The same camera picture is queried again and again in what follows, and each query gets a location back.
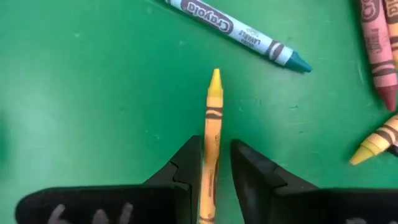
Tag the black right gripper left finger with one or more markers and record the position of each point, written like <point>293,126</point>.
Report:
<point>168,199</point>

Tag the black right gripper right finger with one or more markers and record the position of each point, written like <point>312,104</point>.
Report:
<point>280,202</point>

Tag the yellow Crayola crayon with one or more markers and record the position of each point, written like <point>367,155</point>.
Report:
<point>373,143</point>
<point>213,130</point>

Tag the blue Crayola crayon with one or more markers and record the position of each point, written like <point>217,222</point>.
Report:
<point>236,29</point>

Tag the red Crayola crayon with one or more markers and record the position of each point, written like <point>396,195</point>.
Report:
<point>377,53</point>

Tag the orange Crayola crayon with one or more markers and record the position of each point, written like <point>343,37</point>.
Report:
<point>394,31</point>

